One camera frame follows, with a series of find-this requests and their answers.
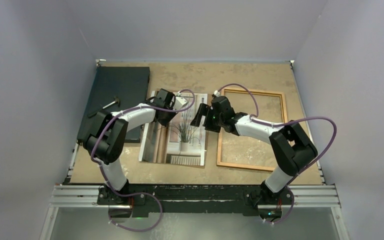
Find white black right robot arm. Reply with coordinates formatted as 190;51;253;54
190;96;318;204

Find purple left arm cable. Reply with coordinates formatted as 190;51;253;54
90;89;197;232

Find light wooden picture frame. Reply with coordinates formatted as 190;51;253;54
216;86;288;172

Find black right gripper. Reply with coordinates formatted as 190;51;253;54
191;103;225;133

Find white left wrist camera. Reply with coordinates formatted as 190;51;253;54
173;92;189;111

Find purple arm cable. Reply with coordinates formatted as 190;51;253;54
213;83;338;226
90;89;197;232

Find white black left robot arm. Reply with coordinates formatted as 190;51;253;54
78;88;188;205

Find aluminium rail base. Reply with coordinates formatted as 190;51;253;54
40;183;349;240

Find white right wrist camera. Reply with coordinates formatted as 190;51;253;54
211;90;222;99

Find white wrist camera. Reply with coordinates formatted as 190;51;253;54
211;90;222;99
173;92;189;111

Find brown frame backing board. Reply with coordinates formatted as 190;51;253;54
138;89;209;169

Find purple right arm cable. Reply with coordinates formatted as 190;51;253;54
213;83;338;226

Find dark blue electronics box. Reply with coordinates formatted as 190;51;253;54
77;66;151;140

